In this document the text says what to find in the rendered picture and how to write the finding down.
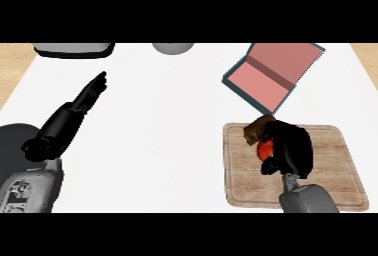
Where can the pink box with teal rim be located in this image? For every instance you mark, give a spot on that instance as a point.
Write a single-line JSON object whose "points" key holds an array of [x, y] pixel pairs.
{"points": [[268, 78]]}

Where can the pale wooden cutting board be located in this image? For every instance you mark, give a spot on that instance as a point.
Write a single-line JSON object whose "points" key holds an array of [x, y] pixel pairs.
{"points": [[330, 180]]}

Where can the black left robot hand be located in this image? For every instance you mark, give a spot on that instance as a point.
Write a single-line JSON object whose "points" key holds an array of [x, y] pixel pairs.
{"points": [[61, 128]]}

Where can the grey round bowl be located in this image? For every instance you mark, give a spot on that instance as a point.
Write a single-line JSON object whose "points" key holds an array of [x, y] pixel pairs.
{"points": [[172, 48]]}

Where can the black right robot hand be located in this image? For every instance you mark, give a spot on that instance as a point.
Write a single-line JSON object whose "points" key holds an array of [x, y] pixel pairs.
{"points": [[293, 150]]}

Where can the red tomato with brown stem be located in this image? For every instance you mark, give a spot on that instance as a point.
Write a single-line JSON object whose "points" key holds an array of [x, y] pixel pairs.
{"points": [[266, 150]]}

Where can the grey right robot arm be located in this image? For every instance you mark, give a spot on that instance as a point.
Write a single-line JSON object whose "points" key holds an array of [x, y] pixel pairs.
{"points": [[308, 200]]}

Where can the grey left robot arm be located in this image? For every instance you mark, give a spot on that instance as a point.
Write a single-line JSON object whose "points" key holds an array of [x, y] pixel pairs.
{"points": [[30, 190]]}

